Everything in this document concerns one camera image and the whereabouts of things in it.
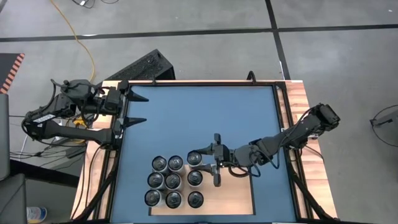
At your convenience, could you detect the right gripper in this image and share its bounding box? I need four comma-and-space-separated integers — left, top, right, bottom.
195, 133, 239, 187

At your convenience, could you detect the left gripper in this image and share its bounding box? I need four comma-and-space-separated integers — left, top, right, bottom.
104, 80, 149, 138

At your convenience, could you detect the white Celsius can blue band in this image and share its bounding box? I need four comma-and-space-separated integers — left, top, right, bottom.
151, 155, 170, 174

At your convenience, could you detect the white Celsius can yellow band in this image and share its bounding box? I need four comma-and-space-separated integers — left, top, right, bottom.
165, 191, 183, 210

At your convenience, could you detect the wooden shelf board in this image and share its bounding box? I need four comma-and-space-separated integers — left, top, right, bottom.
148, 161, 256, 217

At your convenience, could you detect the black perforated metal box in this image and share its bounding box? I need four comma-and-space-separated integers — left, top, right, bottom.
93, 49, 176, 95

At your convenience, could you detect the blue table mat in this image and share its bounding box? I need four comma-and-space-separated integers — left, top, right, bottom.
110, 84, 297, 223

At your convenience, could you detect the grey power adapter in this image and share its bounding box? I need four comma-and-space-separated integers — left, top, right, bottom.
63, 143, 87, 159

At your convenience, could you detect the black flat floor bar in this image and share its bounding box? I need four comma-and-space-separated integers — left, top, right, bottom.
9, 159, 81, 188

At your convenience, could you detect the black orange striped floor mat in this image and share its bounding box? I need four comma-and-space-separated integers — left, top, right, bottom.
0, 52, 25, 95

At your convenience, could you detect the white plastic container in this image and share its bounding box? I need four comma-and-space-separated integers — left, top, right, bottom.
26, 206, 48, 224

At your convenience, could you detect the yellow floor cable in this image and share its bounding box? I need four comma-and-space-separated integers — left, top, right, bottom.
49, 0, 96, 128

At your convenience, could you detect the black table frame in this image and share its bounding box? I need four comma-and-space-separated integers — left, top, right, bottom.
93, 80, 312, 224

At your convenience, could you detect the black diagonal frame strut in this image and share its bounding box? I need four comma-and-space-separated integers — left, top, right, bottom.
72, 146, 122, 222
284, 152, 335, 222

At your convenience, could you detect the black floor cable bundle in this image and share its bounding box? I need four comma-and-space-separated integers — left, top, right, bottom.
9, 149, 68, 162

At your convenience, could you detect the black cable with white plug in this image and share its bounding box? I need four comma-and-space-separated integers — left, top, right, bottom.
71, 0, 121, 9

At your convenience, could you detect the white floor cable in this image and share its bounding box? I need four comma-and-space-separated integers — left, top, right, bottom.
19, 136, 29, 158

